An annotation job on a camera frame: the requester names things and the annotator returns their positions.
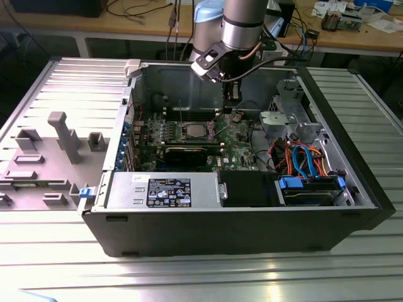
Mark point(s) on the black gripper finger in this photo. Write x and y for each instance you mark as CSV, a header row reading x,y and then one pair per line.
x,y
233,99

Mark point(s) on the silver square CPU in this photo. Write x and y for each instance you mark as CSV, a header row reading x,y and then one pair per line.
x,y
196,131

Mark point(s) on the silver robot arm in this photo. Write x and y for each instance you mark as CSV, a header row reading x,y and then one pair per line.
x,y
242,28

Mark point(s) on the black RAM slot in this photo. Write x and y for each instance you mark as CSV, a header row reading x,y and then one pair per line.
x,y
215,150
189,142
192,118
192,111

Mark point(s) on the black CPU socket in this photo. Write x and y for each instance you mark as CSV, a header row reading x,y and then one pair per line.
x,y
184,134

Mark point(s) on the round coin cell battery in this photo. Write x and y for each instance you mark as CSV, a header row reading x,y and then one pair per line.
x,y
238,118

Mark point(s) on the green motherboard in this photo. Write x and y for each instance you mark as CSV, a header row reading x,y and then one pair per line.
x,y
233,151

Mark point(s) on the grey metal disk bay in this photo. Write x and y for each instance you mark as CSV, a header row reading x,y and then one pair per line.
x,y
283,119

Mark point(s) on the upright black box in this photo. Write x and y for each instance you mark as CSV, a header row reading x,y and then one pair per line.
x,y
289,19

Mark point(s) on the black graphics card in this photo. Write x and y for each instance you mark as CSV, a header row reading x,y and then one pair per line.
x,y
185,157

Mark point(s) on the small black adapter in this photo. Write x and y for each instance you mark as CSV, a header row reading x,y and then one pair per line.
x,y
313,33

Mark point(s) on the pale grey case latch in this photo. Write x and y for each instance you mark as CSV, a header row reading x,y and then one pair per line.
x,y
132,67

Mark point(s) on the hard disk in blue carrier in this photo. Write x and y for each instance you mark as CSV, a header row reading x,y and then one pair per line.
x,y
289,183

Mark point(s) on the white printed card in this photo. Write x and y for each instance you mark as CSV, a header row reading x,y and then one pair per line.
x,y
321,7

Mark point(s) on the long wooden desk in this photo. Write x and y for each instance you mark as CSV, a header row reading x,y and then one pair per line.
x,y
132,25

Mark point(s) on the finned metal cooler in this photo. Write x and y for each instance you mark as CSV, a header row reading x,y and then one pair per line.
x,y
330,21

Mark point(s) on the grey electronic device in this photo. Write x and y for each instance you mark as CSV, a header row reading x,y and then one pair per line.
x,y
349,22

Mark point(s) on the black PC case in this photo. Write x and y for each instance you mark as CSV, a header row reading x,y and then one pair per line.
x,y
220,232

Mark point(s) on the silver power supply unit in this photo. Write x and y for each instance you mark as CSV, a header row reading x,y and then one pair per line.
x,y
126,192

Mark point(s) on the white paper sheets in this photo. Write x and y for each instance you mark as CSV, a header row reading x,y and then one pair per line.
x,y
384,25

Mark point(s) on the blue cardboard box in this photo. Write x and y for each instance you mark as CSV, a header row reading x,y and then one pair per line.
x,y
378,4

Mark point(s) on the blue case latch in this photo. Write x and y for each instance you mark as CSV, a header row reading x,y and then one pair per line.
x,y
86,193

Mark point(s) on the large black device case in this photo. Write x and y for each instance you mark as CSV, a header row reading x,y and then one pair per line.
x,y
56,7

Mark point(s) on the grey plastic parts rack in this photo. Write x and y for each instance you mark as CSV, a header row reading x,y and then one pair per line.
x,y
53,163

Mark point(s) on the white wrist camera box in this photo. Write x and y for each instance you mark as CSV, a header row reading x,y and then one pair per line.
x,y
201,67

